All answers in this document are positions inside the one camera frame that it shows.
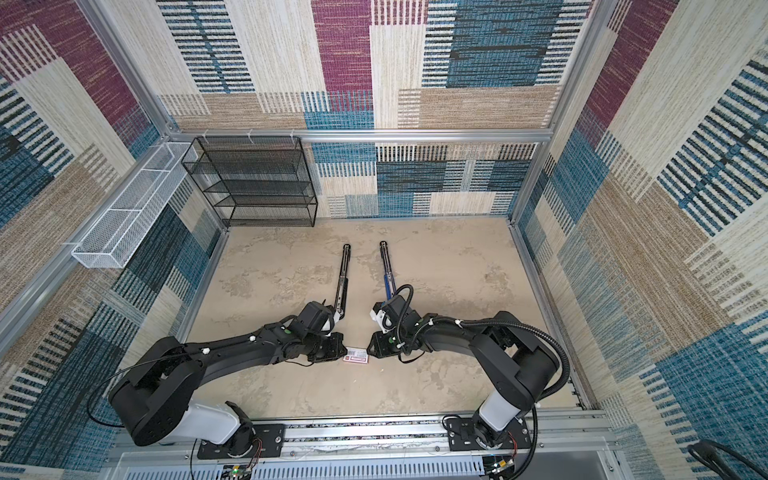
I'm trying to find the blue stapler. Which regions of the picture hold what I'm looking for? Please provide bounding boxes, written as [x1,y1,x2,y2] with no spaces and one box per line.
[379,240,397,299]

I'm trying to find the black mesh shelf rack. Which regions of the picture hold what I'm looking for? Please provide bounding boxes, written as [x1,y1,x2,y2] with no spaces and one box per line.
[181,136,318,228]

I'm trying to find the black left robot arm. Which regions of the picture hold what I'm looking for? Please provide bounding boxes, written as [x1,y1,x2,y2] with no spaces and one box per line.
[108,301,347,458]

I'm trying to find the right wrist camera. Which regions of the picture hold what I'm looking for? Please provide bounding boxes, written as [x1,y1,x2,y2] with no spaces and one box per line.
[370,307,393,333]

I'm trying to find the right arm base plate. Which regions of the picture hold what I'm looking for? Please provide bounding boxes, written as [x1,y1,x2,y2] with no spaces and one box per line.
[441,415,532,451]

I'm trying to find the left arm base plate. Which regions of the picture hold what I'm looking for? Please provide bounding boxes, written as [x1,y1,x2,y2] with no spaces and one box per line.
[195,423,286,460]

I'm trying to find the white wire mesh basket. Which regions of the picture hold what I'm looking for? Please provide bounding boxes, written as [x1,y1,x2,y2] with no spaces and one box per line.
[71,142,190,269]

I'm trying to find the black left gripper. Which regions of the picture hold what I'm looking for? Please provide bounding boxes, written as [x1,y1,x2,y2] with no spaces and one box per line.
[303,331,350,361]

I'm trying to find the black cable bottom right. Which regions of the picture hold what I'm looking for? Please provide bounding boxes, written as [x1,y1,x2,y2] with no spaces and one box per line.
[687,439,768,480]

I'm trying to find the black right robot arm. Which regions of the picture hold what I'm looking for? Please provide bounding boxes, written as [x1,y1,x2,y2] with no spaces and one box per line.
[367,284,571,448]

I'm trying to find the red white staple box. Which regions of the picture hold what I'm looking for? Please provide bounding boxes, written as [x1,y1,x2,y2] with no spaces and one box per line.
[343,348,369,364]

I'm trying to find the aluminium front rail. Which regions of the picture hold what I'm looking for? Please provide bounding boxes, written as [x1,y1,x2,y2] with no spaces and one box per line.
[99,409,632,479]

